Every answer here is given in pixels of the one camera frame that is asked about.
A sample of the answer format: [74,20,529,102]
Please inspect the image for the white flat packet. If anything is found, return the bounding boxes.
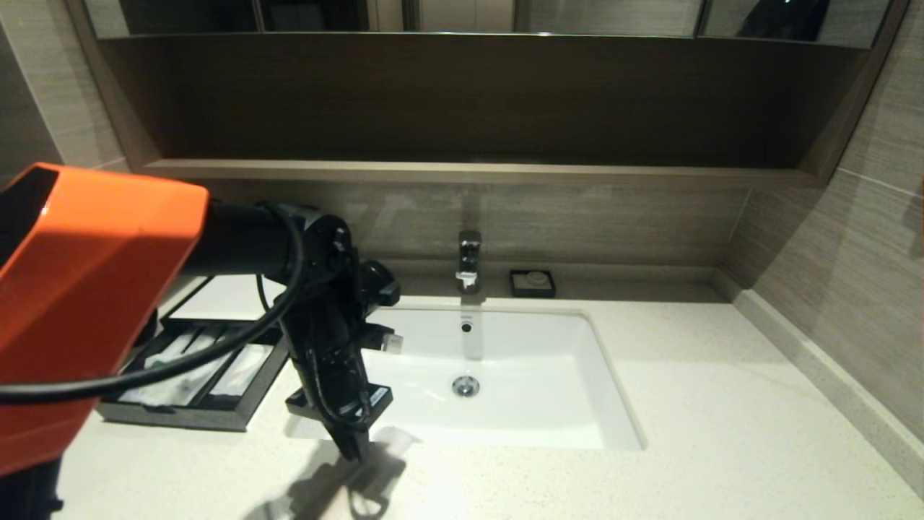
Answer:
[209,343,276,398]

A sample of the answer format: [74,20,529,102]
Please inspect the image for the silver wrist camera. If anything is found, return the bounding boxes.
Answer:
[361,324,405,355]

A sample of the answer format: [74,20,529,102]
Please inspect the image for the clear toothbrush packet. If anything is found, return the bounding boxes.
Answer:
[119,329,235,405]

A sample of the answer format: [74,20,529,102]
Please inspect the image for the black soap dish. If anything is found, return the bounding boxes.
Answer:
[510,269,557,299]

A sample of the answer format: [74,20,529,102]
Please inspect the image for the white ceramic sink basin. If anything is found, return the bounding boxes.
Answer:
[289,303,645,452]

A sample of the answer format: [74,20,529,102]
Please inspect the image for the brown wooden shelf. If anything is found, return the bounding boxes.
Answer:
[141,159,824,190]

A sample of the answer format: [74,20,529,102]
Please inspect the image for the clear long tube packet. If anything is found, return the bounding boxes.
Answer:
[289,426,418,520]

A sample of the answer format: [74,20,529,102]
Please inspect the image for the white board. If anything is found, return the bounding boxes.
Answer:
[172,274,288,322]

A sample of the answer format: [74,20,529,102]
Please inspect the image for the mirror cabinet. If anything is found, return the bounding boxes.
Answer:
[87,0,892,51]

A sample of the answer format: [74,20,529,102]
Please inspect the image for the white long packet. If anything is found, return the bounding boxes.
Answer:
[170,329,217,355]

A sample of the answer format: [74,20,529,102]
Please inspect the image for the black box drawer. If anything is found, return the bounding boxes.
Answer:
[97,318,291,433]

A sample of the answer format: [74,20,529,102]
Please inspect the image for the chrome faucet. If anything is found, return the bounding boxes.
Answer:
[456,230,483,293]

